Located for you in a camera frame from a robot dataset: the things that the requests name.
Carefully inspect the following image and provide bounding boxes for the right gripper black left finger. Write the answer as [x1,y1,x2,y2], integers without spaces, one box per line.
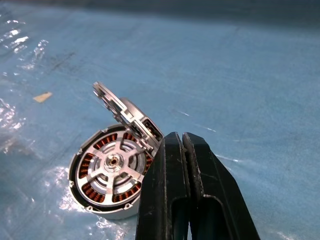
[136,131,195,240]

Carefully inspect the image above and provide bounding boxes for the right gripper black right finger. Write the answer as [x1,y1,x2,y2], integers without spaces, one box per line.
[182,132,261,240]

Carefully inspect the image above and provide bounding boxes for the motor stator housing copper coils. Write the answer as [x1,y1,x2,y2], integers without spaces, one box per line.
[67,122,163,221]

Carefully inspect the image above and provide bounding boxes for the silver motor cover circuit board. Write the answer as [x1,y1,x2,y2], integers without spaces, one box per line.
[92,81,165,157]

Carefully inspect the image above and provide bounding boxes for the blue plastic table cover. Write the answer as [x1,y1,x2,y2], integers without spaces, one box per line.
[0,0,320,240]

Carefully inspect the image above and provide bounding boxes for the tan tape scrap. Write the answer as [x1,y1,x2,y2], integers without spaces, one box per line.
[32,91,54,104]

